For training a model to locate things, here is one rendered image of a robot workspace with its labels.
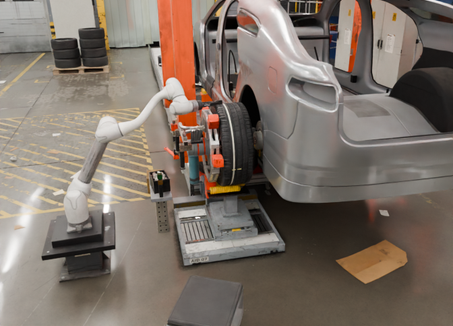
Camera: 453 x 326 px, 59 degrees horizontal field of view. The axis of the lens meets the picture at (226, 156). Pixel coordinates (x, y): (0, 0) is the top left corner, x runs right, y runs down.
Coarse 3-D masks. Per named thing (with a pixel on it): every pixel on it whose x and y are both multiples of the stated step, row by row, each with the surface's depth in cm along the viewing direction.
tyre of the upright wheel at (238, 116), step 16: (224, 112) 302; (240, 112) 303; (224, 128) 294; (240, 128) 296; (224, 144) 292; (240, 144) 294; (224, 160) 294; (240, 160) 296; (224, 176) 303; (240, 176) 306
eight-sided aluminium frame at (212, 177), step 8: (208, 112) 317; (200, 120) 335; (216, 136) 297; (216, 144) 294; (216, 152) 297; (208, 160) 343; (208, 168) 339; (216, 168) 301; (208, 176) 320; (216, 176) 312
